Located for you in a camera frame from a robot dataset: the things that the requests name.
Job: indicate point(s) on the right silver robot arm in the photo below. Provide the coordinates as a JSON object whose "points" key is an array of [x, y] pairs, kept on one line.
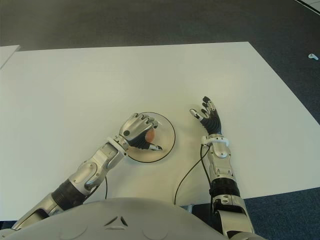
{"points": [[222, 170]]}

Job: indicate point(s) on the grey robot torso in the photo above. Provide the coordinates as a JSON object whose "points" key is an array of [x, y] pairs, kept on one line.
{"points": [[125, 220]]}

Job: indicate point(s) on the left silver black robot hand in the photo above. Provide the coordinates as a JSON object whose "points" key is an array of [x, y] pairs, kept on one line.
{"points": [[135, 127]]}

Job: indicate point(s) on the white plate black rim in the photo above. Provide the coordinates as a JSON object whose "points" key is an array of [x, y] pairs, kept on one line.
{"points": [[166, 140]]}

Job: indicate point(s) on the white side table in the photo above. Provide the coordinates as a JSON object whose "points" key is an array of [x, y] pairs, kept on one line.
{"points": [[7, 55]]}

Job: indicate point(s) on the small white floor object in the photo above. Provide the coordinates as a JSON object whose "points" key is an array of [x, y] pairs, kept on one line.
{"points": [[313, 56]]}

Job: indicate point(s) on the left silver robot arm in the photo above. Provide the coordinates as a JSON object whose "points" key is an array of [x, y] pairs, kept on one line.
{"points": [[85, 175]]}

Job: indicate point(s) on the white table leg bracket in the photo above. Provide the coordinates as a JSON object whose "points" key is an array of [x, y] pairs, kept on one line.
{"points": [[188, 208]]}

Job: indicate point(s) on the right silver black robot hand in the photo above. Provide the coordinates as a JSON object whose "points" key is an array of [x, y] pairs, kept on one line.
{"points": [[212, 122]]}

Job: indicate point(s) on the peach coloured apple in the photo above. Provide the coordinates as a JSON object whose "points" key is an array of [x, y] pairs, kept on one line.
{"points": [[150, 136]]}

